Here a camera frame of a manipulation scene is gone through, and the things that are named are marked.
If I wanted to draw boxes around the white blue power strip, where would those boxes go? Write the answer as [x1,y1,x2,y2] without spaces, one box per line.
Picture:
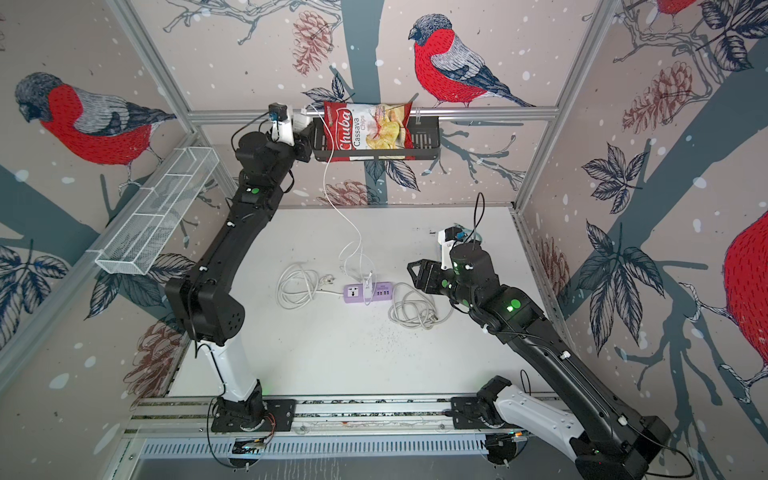
[388,282,452,331]

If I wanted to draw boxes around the purple power strip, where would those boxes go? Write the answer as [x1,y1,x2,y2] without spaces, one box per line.
[342,282,393,304]

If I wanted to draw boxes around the white charger cable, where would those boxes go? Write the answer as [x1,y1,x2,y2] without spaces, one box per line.
[275,262,344,311]

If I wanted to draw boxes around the white charger adapter with cable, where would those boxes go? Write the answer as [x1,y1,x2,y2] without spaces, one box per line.
[338,240,376,285]

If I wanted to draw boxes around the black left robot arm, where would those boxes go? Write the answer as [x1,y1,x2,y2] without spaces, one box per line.
[165,120,314,423]

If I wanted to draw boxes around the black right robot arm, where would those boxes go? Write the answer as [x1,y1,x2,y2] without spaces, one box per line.
[407,241,671,479]

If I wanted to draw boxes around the red cassava chips bag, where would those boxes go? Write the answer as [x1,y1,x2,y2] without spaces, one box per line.
[321,102,413,161]

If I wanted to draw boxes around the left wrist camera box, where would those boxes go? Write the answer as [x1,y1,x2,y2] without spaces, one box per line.
[268,103,295,147]

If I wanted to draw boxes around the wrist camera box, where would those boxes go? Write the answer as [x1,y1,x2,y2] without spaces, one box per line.
[268,103,295,147]
[437,224,467,270]

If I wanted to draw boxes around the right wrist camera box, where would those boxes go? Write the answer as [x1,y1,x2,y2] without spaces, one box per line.
[437,224,467,270]

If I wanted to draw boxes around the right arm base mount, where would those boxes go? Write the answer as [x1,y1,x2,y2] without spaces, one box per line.
[443,396,521,430]

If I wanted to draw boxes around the black wire wall basket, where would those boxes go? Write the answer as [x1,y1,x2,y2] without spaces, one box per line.
[311,117,441,162]

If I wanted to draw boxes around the white mesh wall shelf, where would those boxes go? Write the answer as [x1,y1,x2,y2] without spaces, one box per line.
[95,146,219,275]

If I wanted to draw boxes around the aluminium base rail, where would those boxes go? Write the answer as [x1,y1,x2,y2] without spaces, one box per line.
[122,391,622,438]

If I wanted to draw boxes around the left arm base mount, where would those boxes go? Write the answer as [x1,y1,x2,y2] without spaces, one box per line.
[210,398,297,434]

